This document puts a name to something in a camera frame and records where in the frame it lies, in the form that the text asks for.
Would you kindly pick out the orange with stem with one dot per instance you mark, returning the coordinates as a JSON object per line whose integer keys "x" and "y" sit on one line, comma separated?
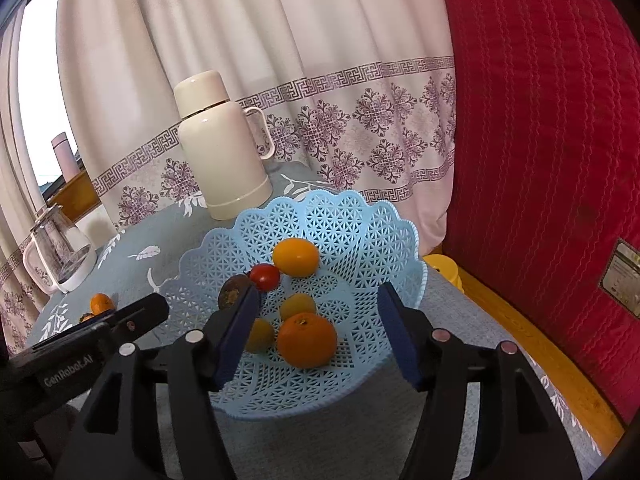
{"x": 101, "y": 304}

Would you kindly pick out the cream thermos flask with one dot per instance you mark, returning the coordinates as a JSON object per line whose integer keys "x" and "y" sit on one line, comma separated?
{"x": 220, "y": 160}

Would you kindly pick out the pale patterned curtain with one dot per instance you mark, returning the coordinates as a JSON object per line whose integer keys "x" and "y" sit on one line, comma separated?
{"x": 300, "y": 35}
{"x": 12, "y": 160}

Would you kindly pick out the red quilted mattress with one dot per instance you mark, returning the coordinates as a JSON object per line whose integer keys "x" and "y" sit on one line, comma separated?
{"x": 540, "y": 110}

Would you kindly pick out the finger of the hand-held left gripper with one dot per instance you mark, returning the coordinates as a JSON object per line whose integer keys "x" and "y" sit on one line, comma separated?
{"x": 140, "y": 317}

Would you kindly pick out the wooden bed frame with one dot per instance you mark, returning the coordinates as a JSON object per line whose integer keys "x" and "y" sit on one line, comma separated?
{"x": 525, "y": 340}

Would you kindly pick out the yellow plastic stool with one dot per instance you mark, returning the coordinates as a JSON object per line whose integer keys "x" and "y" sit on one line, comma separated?
{"x": 442, "y": 266}

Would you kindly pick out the wooden windowsill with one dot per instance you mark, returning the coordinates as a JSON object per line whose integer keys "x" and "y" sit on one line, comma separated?
{"x": 80, "y": 195}

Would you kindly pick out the blue plastic lattice basket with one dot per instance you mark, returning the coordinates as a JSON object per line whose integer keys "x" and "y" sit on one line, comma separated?
{"x": 350, "y": 240}

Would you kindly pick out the dark brown passion fruit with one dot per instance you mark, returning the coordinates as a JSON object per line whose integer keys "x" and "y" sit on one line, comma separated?
{"x": 87, "y": 317}
{"x": 231, "y": 295}

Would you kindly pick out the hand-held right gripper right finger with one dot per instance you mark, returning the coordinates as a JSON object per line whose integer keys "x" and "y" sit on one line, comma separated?
{"x": 397, "y": 340}

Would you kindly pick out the oval yellow-orange citrus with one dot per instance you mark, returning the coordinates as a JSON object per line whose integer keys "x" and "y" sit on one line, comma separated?
{"x": 295, "y": 257}

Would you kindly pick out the mattress label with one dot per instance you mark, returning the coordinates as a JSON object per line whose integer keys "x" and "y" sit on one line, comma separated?
{"x": 622, "y": 277}

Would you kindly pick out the small yellow-green fruit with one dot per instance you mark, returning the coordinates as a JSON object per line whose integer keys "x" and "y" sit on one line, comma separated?
{"x": 261, "y": 335}
{"x": 297, "y": 305}

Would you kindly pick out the pink bottle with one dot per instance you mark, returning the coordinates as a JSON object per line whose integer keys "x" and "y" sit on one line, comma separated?
{"x": 65, "y": 155}

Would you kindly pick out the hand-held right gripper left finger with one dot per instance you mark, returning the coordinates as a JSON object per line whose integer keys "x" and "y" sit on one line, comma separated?
{"x": 240, "y": 335}

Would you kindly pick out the round orange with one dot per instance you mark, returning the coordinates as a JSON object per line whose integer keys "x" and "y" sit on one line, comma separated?
{"x": 306, "y": 340}

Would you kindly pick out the red tomato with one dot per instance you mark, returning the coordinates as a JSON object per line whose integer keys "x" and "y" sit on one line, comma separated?
{"x": 265, "y": 277}

